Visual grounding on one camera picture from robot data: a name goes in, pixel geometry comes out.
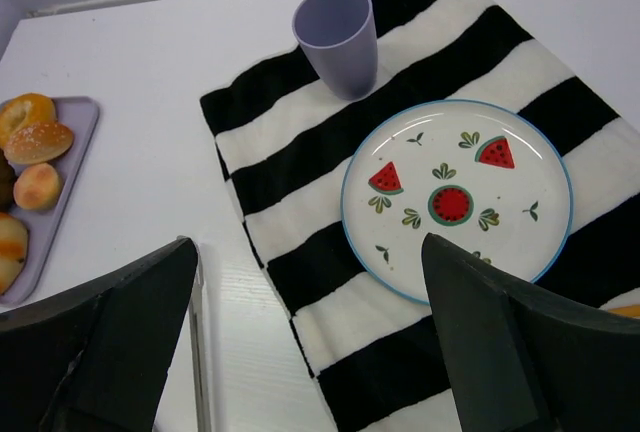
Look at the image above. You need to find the dark brown bread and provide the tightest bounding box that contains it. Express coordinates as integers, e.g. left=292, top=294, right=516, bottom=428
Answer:
left=0, top=152, right=17, bottom=212

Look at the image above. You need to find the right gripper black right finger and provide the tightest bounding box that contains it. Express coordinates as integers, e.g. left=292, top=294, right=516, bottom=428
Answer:
left=421, top=233, right=639, bottom=431

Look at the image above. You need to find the sesame bun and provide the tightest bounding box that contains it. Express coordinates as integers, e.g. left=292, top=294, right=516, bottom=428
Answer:
left=4, top=122, right=74, bottom=165

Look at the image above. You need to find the large orange bread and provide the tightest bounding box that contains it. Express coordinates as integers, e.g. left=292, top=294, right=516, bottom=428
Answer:
left=0, top=213, right=29, bottom=294

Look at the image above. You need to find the glazed orange bread ring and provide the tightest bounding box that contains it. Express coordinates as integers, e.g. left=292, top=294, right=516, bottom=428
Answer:
left=0, top=93, right=58, bottom=148

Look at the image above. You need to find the watermelon pattern plate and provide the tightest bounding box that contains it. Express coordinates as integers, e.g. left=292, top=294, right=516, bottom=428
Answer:
left=340, top=99, right=574, bottom=304

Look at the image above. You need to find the lilac plastic tray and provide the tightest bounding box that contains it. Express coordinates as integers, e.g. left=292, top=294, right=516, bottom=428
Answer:
left=1, top=96, right=100, bottom=307

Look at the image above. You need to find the small golden bread roll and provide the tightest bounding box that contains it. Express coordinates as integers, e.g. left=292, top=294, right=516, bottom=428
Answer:
left=13, top=163, right=63, bottom=211

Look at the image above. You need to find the black white striped cloth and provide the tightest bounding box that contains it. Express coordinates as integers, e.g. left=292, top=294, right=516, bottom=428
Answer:
left=201, top=0, right=639, bottom=431

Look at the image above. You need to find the lilac plastic cup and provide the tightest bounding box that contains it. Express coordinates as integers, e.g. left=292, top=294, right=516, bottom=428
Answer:
left=292, top=0, right=378, bottom=101

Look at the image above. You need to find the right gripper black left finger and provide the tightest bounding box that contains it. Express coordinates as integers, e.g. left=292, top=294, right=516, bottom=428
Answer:
left=1, top=237, right=198, bottom=431

